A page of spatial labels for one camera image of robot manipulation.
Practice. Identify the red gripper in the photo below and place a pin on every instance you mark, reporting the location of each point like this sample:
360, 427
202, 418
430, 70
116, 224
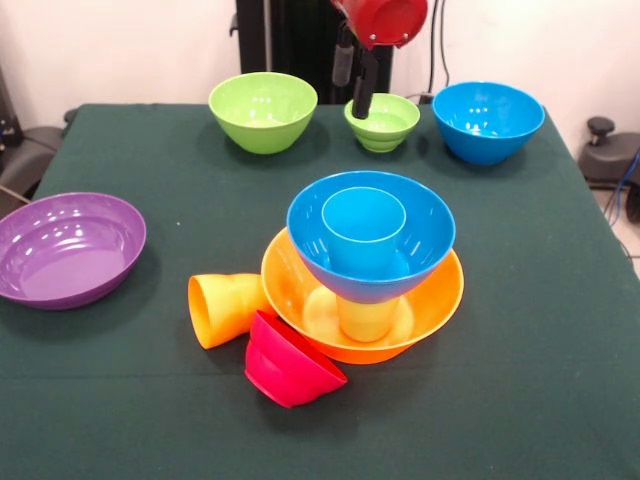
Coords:
390, 22

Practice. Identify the blue plastic cup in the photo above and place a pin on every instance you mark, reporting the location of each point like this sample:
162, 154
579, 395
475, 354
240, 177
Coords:
362, 235

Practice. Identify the blue plastic bowl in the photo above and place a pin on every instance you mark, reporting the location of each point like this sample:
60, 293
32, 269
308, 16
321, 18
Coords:
425, 220
487, 125

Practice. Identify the large yellow-orange bowl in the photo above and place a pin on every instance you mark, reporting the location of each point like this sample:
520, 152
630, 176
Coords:
440, 300

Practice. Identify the green plastic cup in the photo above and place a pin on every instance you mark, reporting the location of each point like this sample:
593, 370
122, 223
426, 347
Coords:
367, 320

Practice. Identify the orange plastic cup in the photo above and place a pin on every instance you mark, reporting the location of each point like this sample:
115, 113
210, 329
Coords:
220, 310

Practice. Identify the small pink-red bowl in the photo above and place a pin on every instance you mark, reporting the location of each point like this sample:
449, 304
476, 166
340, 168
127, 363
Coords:
285, 365

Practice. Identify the purple shallow bowl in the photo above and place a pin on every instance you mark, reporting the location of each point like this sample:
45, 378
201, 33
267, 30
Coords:
70, 260

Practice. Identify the small green bowl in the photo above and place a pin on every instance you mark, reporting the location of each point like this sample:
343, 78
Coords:
387, 127

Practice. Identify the large green bowl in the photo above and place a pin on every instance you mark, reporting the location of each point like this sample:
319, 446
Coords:
262, 115

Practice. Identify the dark grey stand foot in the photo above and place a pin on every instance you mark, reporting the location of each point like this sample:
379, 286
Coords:
605, 160
30, 150

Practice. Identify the dark green tablecloth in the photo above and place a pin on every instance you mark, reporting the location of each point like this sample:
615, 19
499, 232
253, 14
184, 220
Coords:
320, 440

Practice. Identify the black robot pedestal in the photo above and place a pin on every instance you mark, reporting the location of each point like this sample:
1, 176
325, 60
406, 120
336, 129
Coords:
290, 50

